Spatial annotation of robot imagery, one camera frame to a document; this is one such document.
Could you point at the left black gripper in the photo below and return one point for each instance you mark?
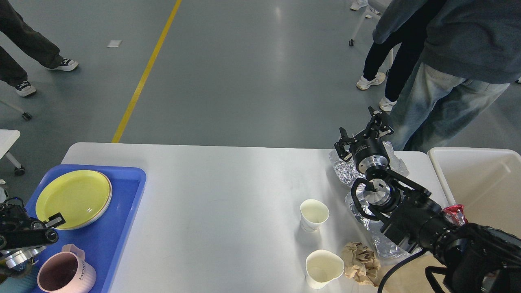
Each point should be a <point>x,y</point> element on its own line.
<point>19,263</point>

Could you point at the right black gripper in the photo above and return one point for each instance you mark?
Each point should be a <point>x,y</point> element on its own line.
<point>370,151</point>

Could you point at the yellow plastic plate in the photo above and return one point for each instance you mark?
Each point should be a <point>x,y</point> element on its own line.
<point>78,195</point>

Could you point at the pink mug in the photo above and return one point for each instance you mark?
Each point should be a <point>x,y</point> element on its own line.
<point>67,272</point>

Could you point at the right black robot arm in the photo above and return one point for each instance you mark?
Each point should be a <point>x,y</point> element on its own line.
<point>474,258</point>

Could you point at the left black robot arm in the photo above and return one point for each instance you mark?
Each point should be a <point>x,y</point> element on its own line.
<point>23,238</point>

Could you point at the pink plate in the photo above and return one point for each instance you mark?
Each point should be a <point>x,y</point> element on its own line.
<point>100,213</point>

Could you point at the blue plastic tray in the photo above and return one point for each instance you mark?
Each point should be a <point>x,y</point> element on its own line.
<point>104,240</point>

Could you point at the upper white paper cup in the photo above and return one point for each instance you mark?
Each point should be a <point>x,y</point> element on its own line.
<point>313,214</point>

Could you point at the white paper cup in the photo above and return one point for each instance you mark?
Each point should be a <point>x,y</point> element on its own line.
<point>313,214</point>
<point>322,267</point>

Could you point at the white side table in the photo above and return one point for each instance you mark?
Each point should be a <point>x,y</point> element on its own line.
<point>7,140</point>

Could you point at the person in black trousers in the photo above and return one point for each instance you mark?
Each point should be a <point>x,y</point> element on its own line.
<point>404,23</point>

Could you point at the red crumpled wrapper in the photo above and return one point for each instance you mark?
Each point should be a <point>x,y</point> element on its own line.
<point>455,214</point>

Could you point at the crumpled brown paper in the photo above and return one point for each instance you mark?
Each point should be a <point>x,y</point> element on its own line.
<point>361,264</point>

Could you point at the white wheeled chair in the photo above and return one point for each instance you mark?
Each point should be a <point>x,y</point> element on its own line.
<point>374,8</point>

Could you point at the white plastic bin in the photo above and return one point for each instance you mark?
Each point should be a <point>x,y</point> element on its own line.
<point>487,182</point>

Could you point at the lower white paper cup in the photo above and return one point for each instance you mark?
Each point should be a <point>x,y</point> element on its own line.
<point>322,267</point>

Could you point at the person in blue jeans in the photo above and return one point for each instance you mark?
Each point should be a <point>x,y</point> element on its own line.
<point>471,56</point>

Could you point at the person in dark trousers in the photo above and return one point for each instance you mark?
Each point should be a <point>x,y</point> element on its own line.
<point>33,44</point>

